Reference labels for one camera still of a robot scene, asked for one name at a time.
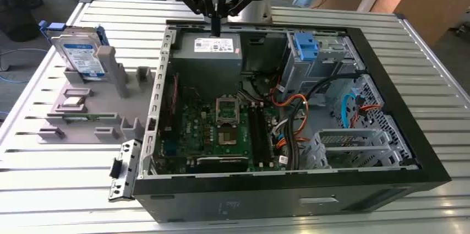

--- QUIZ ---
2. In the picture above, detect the black mesh waste bin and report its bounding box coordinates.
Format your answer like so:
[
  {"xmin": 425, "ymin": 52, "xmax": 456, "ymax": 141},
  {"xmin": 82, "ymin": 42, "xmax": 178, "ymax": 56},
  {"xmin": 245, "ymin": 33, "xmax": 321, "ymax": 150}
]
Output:
[{"xmin": 0, "ymin": 0, "xmax": 42, "ymax": 42}]

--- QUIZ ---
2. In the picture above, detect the orange red wire bundle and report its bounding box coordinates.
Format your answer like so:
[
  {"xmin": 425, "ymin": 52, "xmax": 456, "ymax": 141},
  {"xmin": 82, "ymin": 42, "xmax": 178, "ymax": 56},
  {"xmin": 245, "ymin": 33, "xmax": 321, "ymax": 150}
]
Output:
[{"xmin": 270, "ymin": 86, "xmax": 312, "ymax": 149}]

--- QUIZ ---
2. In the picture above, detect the empty blue drive carrier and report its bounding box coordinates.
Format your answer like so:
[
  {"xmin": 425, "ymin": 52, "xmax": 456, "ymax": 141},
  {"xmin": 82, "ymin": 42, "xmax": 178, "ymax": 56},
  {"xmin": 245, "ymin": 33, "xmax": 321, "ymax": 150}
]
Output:
[{"xmin": 293, "ymin": 31, "xmax": 321, "ymax": 62}]

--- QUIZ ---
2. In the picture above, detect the green motherboard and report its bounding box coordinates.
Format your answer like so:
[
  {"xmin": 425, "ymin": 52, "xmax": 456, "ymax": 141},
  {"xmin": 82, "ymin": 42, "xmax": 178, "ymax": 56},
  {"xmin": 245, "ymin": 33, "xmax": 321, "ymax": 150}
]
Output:
[{"xmin": 157, "ymin": 90, "xmax": 293, "ymax": 175}]

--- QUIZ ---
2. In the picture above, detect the green RAM stick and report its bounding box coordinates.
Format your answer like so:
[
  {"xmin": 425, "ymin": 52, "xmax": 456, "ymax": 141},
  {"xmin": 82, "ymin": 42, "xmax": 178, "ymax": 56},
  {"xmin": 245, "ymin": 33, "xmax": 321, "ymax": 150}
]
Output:
[{"xmin": 47, "ymin": 112, "xmax": 119, "ymax": 122}]

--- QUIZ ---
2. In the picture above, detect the black graphics card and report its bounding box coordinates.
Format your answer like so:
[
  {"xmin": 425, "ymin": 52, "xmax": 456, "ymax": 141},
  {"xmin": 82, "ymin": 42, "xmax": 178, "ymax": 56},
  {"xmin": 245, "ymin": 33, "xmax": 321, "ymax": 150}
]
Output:
[{"xmin": 186, "ymin": 154, "xmax": 252, "ymax": 175}]

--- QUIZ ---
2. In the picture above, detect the thin blue cable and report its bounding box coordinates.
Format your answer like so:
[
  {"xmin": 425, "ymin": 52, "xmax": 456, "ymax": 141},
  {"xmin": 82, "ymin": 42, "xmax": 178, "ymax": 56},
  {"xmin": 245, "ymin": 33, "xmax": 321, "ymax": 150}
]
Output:
[{"xmin": 0, "ymin": 48, "xmax": 49, "ymax": 84}]

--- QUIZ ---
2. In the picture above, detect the metal disk bay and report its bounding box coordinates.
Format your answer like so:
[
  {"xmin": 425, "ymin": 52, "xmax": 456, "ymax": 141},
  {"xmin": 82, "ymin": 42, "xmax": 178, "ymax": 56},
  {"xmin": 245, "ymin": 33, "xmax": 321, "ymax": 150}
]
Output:
[{"xmin": 300, "ymin": 128, "xmax": 409, "ymax": 171}]

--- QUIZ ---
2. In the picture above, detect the metal socket cover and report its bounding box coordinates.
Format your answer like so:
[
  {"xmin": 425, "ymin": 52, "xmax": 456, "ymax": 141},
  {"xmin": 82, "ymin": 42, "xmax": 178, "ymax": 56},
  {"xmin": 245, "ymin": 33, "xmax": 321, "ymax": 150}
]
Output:
[{"xmin": 216, "ymin": 95, "xmax": 244, "ymax": 126}]

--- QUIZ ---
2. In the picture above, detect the silver CPU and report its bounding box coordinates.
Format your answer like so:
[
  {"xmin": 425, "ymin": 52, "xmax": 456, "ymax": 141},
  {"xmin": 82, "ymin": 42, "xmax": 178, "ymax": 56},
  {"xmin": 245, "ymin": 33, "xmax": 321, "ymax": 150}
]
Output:
[{"xmin": 62, "ymin": 95, "xmax": 89, "ymax": 108}]

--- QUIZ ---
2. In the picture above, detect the metal hinged case bracket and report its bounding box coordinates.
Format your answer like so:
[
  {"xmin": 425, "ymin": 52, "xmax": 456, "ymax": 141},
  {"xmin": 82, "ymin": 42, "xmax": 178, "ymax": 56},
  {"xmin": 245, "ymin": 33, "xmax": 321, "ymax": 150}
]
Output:
[{"xmin": 107, "ymin": 138, "xmax": 143, "ymax": 204}]

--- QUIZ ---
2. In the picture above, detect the power wire with black plug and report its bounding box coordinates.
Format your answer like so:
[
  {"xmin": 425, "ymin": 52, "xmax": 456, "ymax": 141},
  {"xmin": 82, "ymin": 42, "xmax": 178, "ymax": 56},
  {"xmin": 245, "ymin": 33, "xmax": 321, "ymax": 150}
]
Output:
[{"xmin": 353, "ymin": 95, "xmax": 384, "ymax": 128}]

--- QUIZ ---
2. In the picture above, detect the black RAM slot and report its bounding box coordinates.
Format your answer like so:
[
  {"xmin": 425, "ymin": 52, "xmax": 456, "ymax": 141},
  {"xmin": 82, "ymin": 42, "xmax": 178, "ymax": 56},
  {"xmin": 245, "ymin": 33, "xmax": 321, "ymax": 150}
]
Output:
[
  {"xmin": 257, "ymin": 104, "xmax": 270, "ymax": 165},
  {"xmin": 249, "ymin": 104, "xmax": 262, "ymax": 165},
  {"xmin": 261, "ymin": 104, "xmax": 276, "ymax": 165},
  {"xmin": 253, "ymin": 104, "xmax": 266, "ymax": 165}
]

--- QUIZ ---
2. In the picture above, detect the grey power supply unit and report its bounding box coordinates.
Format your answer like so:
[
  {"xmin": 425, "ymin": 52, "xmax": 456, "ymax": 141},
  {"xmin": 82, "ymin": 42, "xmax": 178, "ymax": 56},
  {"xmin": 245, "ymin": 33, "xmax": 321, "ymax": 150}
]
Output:
[{"xmin": 169, "ymin": 32, "xmax": 245, "ymax": 100}]

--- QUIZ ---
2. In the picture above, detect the grey parts rack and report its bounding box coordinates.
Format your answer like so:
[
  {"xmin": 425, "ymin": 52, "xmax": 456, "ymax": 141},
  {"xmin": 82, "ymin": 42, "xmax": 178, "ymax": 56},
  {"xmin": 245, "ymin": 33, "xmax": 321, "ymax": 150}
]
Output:
[{"xmin": 38, "ymin": 46, "xmax": 155, "ymax": 145}]

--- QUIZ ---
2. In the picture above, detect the black cable bundle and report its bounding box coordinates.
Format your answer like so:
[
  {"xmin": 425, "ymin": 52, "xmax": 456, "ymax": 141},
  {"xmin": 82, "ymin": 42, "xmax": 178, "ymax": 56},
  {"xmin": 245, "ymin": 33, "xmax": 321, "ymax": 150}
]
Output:
[{"xmin": 285, "ymin": 73, "xmax": 364, "ymax": 171}]

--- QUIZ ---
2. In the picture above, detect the black PC case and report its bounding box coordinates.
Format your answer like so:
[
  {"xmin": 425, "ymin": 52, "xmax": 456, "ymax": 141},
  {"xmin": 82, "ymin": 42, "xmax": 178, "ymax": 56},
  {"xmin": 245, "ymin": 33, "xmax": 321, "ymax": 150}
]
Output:
[{"xmin": 130, "ymin": 19, "xmax": 453, "ymax": 224}]

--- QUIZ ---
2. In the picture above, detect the blue wire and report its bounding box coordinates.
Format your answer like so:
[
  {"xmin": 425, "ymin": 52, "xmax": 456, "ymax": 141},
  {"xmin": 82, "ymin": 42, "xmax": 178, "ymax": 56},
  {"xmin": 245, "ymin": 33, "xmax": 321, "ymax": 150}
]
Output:
[{"xmin": 341, "ymin": 92, "xmax": 361, "ymax": 129}]

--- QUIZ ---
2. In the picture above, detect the black chair base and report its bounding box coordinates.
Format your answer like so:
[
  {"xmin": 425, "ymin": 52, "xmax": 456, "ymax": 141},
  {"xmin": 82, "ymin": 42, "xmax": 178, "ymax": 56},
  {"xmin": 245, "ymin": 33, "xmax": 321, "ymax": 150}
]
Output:
[{"xmin": 455, "ymin": 20, "xmax": 470, "ymax": 36}]

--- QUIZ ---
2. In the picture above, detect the yellow black wire bundle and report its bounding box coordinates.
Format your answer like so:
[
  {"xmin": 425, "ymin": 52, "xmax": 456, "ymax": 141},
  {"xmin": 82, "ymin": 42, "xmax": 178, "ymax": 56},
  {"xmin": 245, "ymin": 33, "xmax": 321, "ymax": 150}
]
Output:
[{"xmin": 237, "ymin": 88, "xmax": 276, "ymax": 106}]

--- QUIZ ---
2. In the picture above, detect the metal drive cage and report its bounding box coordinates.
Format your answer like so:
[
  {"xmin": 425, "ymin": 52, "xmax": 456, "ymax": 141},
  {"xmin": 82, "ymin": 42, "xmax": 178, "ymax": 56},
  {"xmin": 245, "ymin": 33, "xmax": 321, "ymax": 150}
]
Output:
[{"xmin": 282, "ymin": 31, "xmax": 368, "ymax": 103}]

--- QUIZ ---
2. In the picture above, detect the CPU socket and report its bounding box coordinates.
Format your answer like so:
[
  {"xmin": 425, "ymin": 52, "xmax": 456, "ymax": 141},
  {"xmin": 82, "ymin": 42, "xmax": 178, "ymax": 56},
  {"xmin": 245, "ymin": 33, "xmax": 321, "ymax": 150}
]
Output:
[{"xmin": 216, "ymin": 125, "xmax": 241, "ymax": 147}]

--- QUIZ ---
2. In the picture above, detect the hard disk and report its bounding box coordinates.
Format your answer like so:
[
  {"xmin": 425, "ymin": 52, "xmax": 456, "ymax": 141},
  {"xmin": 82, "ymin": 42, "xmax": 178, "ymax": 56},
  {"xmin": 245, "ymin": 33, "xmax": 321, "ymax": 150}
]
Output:
[{"xmin": 39, "ymin": 20, "xmax": 110, "ymax": 82}]

